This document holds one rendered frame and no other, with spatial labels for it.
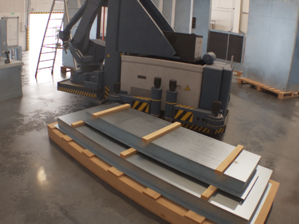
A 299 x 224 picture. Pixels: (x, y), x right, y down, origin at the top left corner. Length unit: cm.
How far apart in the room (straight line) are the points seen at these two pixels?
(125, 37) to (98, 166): 172
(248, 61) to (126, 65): 459
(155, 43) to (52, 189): 200
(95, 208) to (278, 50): 572
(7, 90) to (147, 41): 269
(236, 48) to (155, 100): 570
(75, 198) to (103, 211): 25
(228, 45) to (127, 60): 556
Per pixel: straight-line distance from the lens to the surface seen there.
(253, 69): 677
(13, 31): 1429
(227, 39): 805
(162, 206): 157
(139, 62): 283
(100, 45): 364
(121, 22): 303
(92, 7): 344
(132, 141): 190
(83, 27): 351
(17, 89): 439
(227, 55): 807
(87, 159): 203
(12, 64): 425
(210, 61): 282
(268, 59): 647
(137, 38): 292
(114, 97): 281
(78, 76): 359
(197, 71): 262
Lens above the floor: 120
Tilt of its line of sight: 21 degrees down
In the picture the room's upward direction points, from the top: 4 degrees clockwise
